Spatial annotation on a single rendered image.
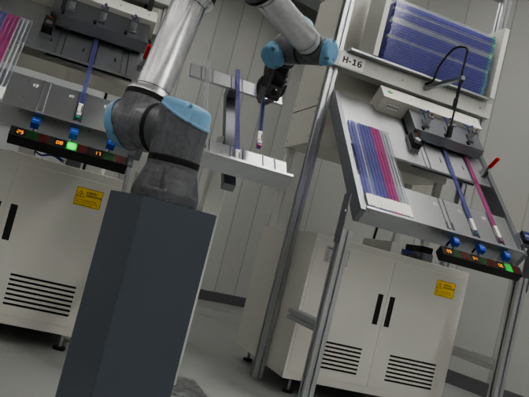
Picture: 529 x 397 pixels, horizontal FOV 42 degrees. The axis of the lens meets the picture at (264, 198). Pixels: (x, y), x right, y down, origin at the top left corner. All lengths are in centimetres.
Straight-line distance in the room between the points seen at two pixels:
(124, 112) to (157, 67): 13
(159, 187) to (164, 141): 10
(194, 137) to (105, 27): 112
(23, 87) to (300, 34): 87
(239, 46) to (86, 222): 358
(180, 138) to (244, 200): 431
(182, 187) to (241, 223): 433
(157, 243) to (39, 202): 103
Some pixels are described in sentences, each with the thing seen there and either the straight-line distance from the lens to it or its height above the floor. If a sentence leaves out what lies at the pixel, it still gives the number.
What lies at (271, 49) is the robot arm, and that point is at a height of 106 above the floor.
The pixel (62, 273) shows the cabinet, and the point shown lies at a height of 26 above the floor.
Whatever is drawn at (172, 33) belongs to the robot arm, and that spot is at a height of 94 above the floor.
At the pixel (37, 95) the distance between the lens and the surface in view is 221.
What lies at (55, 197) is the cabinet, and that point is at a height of 51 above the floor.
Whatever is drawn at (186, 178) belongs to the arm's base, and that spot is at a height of 61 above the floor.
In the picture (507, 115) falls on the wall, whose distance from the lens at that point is 461.
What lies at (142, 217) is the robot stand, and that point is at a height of 51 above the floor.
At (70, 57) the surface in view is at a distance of 244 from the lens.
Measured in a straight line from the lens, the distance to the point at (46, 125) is 212.
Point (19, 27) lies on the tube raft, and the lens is 249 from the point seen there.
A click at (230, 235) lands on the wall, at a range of 575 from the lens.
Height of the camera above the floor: 50
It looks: 4 degrees up
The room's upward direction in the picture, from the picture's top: 14 degrees clockwise
